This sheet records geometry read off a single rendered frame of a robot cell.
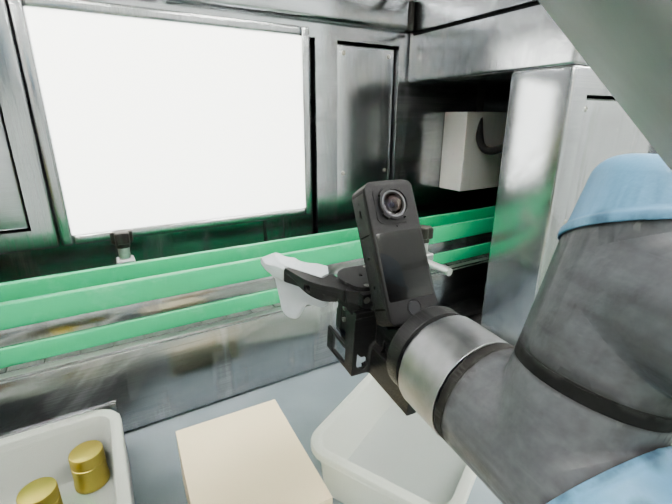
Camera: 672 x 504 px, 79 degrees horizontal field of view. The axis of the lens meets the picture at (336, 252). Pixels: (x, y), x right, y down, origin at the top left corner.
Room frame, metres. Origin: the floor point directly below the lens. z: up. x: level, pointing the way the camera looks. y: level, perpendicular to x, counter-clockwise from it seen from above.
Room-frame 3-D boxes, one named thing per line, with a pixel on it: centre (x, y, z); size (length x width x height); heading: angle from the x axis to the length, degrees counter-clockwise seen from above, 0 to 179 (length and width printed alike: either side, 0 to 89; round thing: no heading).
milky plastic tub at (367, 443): (0.41, -0.09, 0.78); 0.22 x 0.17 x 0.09; 147
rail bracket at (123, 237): (0.59, 0.32, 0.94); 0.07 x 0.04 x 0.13; 31
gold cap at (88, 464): (0.36, 0.28, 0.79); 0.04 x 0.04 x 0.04
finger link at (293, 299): (0.37, 0.04, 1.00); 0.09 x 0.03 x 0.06; 62
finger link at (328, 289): (0.34, 0.01, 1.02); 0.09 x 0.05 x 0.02; 62
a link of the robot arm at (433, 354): (0.24, -0.09, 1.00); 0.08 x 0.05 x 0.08; 116
